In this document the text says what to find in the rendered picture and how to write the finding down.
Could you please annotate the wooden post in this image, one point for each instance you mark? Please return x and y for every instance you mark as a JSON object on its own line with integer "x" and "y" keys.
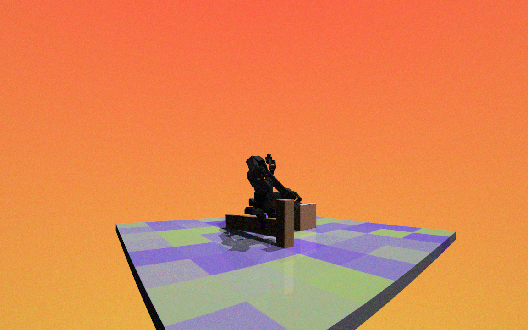
{"x": 285, "y": 223}

